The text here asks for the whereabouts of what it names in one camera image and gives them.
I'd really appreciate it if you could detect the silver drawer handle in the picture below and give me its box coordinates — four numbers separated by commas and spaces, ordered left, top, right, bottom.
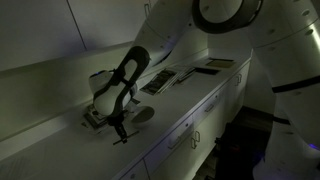
167, 134, 188, 150
203, 103, 215, 113

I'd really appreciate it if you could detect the silver upper cabinet handle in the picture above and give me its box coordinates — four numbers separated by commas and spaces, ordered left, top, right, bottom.
143, 2, 152, 16

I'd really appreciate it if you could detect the white drawer front with knob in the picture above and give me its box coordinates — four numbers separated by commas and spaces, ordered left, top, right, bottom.
119, 159, 150, 180

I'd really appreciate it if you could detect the black robot stand equipment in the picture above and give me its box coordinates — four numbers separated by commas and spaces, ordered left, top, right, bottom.
213, 121, 272, 180

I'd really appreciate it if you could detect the pale tan flat book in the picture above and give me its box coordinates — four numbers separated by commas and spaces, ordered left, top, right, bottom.
204, 58, 237, 70

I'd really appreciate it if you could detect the white round bowl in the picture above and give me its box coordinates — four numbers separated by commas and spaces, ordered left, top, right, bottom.
130, 105, 156, 128

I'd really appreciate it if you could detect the stack of books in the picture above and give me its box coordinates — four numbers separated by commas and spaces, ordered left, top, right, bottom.
82, 111, 111, 131

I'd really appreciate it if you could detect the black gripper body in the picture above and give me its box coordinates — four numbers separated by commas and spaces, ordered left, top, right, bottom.
106, 111, 130, 134

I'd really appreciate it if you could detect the wide white upper cabinet door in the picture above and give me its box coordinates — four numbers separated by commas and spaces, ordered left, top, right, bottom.
0, 0, 87, 73

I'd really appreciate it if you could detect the dark photo magazine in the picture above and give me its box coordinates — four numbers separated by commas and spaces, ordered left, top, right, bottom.
139, 68, 183, 96

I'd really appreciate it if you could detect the thin dark booklet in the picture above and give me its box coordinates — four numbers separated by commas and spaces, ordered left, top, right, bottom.
175, 67, 198, 84

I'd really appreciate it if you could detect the black flat pad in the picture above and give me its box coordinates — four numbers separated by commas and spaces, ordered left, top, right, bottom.
194, 67, 221, 76

